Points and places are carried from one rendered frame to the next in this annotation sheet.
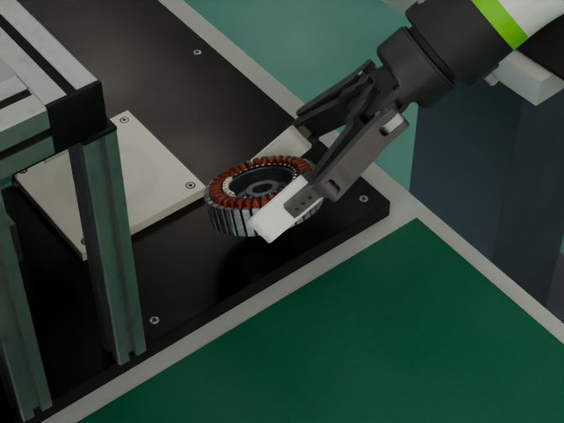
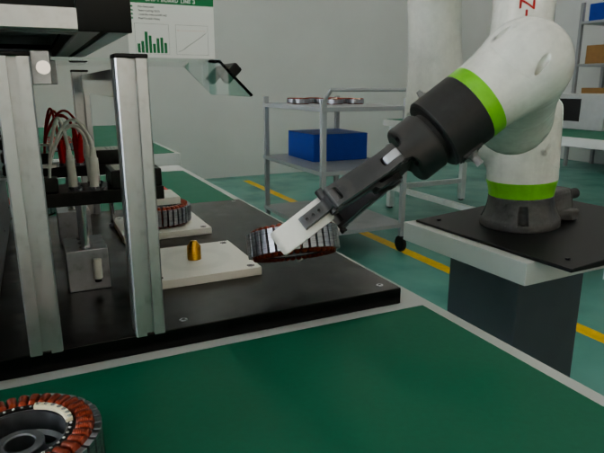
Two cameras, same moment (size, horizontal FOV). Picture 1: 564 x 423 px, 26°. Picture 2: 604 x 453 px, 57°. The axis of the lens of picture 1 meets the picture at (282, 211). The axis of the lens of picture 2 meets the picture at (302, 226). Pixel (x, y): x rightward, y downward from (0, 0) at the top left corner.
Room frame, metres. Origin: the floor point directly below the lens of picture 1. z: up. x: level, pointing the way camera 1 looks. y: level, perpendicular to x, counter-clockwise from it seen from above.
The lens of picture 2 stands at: (0.18, -0.13, 1.02)
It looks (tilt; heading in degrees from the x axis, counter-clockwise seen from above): 14 degrees down; 12
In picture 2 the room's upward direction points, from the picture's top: straight up
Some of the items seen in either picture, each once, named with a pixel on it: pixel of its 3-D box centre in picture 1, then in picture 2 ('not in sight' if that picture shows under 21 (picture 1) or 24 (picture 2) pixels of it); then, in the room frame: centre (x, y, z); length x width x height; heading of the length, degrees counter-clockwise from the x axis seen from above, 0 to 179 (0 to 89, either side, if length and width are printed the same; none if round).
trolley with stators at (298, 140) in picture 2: not in sight; (332, 166); (3.78, 0.46, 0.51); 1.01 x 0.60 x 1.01; 38
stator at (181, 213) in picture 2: not in sight; (159, 212); (1.09, 0.33, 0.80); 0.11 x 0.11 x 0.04
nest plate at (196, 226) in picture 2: not in sight; (160, 225); (1.09, 0.33, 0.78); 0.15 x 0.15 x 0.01; 38
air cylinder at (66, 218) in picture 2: not in sight; (74, 222); (1.00, 0.45, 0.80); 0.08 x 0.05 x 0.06; 38
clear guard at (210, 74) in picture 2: not in sight; (142, 78); (1.11, 0.36, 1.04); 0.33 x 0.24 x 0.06; 128
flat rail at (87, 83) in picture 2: not in sight; (96, 83); (0.93, 0.34, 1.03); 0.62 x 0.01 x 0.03; 38
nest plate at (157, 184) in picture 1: (107, 181); (194, 262); (0.89, 0.18, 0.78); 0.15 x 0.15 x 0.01; 38
